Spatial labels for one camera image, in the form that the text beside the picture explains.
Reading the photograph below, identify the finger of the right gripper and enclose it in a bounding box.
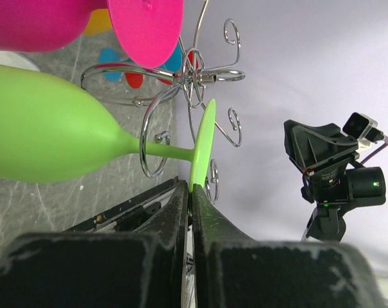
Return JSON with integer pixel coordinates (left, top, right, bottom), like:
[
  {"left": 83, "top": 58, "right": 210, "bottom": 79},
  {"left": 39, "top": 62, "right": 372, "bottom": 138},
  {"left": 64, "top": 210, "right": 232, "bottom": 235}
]
[
  {"left": 313, "top": 123, "right": 356, "bottom": 144},
  {"left": 283, "top": 120, "right": 357, "bottom": 170}
]

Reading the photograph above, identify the blue plastic wine glass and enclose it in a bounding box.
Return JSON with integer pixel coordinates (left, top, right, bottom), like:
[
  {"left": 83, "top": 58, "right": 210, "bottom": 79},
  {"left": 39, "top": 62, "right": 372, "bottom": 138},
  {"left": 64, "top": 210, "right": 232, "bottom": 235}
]
[{"left": 99, "top": 43, "right": 184, "bottom": 83}]

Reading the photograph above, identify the orange plastic wine glass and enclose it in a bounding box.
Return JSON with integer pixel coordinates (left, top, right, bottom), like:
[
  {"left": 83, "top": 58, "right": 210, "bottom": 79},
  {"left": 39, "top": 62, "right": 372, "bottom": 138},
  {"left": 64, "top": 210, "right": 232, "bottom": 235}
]
[{"left": 82, "top": 8, "right": 112, "bottom": 35}]

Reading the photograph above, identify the pink plastic wine glass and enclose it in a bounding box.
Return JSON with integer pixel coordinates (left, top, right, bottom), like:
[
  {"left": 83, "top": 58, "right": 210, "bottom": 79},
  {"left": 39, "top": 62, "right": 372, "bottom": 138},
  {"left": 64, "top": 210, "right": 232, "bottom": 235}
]
[{"left": 0, "top": 1, "right": 184, "bottom": 68}]

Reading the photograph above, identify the green plastic wine glass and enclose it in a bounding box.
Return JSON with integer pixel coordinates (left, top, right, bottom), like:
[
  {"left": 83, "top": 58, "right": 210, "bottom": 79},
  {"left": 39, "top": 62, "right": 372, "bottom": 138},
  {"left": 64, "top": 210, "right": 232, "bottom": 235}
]
[{"left": 0, "top": 65, "right": 216, "bottom": 185}]

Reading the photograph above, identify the red plastic wine glass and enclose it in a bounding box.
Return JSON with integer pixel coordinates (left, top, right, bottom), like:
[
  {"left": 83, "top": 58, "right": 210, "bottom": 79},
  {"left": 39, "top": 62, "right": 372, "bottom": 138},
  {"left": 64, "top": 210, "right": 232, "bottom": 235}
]
[{"left": 124, "top": 51, "right": 199, "bottom": 89}]

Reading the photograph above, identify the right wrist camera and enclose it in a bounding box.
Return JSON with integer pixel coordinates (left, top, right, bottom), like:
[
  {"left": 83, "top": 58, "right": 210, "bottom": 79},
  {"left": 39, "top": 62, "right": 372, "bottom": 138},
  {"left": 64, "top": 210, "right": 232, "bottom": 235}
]
[{"left": 342, "top": 112, "right": 388, "bottom": 152}]

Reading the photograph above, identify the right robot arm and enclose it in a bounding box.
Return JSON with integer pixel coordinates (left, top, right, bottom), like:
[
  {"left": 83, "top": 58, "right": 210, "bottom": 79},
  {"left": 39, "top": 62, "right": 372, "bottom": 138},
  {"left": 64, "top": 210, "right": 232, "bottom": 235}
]
[{"left": 284, "top": 120, "right": 388, "bottom": 242}]

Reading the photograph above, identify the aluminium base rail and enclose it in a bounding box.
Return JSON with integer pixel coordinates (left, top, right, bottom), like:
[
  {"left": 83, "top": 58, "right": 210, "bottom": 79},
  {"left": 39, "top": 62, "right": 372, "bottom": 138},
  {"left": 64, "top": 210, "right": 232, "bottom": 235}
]
[{"left": 67, "top": 176, "right": 180, "bottom": 233}]

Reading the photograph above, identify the chrome wine glass rack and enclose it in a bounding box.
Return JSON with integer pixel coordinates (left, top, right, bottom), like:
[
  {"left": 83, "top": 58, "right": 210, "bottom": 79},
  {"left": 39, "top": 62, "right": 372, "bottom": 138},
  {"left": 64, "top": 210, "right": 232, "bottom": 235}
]
[{"left": 80, "top": 1, "right": 246, "bottom": 203}]

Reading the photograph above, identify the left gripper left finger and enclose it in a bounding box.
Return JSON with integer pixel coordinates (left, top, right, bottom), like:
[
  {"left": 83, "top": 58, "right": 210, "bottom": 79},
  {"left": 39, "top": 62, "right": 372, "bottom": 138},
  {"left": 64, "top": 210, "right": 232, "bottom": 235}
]
[{"left": 0, "top": 181, "right": 189, "bottom": 307}]

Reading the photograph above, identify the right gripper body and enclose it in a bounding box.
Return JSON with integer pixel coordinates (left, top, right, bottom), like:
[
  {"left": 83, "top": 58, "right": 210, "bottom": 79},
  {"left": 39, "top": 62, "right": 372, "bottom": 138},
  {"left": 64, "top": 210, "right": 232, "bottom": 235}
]
[{"left": 301, "top": 155, "right": 386, "bottom": 205}]

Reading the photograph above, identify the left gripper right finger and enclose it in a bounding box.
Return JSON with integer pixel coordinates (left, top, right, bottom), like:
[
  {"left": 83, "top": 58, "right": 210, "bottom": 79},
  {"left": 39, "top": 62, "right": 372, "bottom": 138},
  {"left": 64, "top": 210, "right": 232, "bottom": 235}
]
[{"left": 192, "top": 185, "right": 385, "bottom": 307}]

